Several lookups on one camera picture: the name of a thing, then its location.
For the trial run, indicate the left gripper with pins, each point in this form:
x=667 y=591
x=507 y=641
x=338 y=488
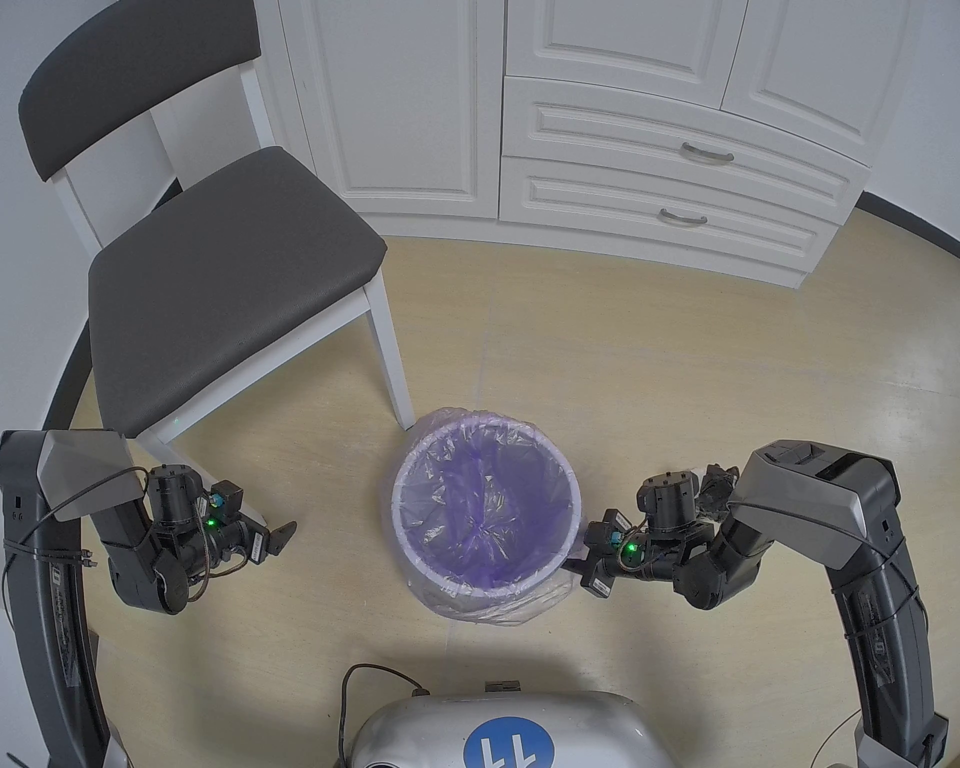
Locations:
x=238 y=541

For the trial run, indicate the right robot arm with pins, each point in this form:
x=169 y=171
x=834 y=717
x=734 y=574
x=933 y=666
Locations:
x=825 y=487

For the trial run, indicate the white trash bin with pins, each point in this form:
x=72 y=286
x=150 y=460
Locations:
x=480 y=583

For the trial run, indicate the white chair grey cushions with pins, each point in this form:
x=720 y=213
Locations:
x=225 y=285

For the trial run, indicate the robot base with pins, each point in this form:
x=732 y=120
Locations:
x=420 y=735

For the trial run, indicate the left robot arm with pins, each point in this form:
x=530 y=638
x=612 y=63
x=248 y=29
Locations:
x=82 y=465

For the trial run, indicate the white wardrobe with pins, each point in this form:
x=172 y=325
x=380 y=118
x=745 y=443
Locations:
x=615 y=135

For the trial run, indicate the crumpled black plastic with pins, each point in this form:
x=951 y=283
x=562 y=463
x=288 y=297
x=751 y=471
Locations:
x=718 y=487

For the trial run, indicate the purple plastic bag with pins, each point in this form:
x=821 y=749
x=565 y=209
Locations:
x=487 y=510

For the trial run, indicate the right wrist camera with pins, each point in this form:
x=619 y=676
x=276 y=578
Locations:
x=600 y=536

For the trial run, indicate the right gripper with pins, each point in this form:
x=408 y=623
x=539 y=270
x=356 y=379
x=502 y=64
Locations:
x=637 y=571

